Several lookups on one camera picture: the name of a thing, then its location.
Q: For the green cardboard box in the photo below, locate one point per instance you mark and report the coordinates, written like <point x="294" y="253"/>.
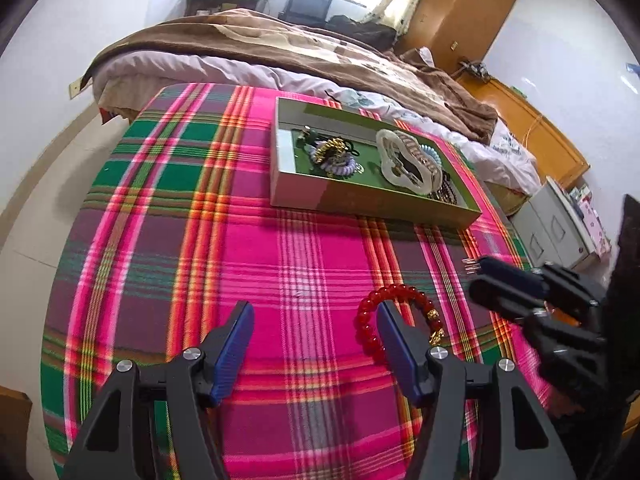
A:
<point x="320" y="195"/>

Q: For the black television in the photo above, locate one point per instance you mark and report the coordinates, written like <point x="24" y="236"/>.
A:
<point x="309" y="5"/>

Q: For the dark bag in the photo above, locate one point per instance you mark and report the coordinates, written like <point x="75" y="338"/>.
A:
<point x="360" y="30"/>

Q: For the floral printed box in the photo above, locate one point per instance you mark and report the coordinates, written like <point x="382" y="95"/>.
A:
<point x="595" y="220"/>

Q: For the brown blanket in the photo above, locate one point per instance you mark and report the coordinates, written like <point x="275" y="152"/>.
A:
<point x="250" y="35"/>

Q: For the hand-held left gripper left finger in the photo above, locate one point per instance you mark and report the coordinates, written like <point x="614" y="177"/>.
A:
<point x="232" y="355"/>

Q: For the pink green plaid cloth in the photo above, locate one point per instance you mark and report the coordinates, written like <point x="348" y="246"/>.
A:
<point x="150" y="260"/>

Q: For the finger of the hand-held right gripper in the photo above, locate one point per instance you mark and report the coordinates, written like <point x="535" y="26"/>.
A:
<point x="500" y="297"/>
<point x="515" y="275"/>

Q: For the bed with brown blanket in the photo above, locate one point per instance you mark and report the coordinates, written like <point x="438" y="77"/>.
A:
<point x="225" y="70"/>

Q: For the beige wall socket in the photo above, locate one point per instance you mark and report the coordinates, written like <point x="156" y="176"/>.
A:
<point x="76" y="89"/>

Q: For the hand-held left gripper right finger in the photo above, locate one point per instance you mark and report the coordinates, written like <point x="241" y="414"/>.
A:
<point x="398" y="355"/>

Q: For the wooden wardrobe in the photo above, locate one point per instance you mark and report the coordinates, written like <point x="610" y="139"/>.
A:
<point x="465" y="10"/>

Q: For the grey metal filing cabinet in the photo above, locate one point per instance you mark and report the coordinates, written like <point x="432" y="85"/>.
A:
<point x="555" y="230"/>

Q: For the wooden desk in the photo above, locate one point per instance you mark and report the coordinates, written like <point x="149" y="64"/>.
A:
<point x="540" y="125"/>

